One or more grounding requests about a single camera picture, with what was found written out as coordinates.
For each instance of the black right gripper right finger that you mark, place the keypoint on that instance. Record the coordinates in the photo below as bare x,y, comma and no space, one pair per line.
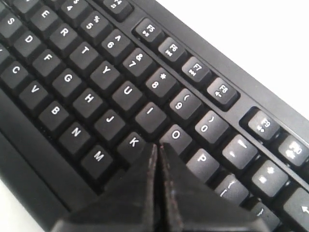
191,206

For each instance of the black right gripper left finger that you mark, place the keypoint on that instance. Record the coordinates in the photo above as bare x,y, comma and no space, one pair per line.
129,206

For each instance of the black acer keyboard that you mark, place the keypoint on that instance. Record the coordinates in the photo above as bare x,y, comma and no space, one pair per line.
85,85

